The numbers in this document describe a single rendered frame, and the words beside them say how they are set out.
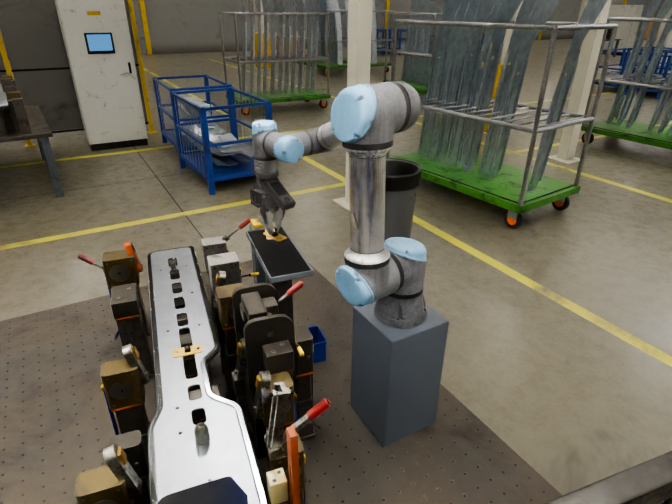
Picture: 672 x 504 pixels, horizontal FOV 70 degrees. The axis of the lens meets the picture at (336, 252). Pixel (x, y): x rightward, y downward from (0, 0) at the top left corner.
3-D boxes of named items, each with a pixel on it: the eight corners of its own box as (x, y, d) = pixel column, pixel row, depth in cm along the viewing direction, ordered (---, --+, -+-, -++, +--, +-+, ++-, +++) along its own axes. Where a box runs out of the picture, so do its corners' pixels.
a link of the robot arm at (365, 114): (403, 299, 127) (412, 81, 104) (361, 319, 119) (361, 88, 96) (373, 282, 136) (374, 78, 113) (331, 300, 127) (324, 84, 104)
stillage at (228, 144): (180, 167, 625) (169, 91, 581) (238, 158, 662) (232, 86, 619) (210, 195, 534) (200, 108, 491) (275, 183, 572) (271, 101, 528)
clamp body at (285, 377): (265, 478, 137) (256, 377, 119) (302, 466, 140) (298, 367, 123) (271, 498, 131) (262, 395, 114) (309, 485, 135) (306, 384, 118)
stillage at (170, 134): (162, 142, 738) (152, 77, 694) (213, 136, 772) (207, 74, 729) (180, 162, 644) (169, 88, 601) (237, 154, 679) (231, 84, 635)
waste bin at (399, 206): (347, 241, 433) (348, 162, 400) (392, 229, 456) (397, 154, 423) (378, 264, 395) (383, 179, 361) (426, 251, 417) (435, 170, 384)
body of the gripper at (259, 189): (268, 200, 161) (266, 165, 156) (285, 207, 156) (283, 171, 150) (250, 206, 156) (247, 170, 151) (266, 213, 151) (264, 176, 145)
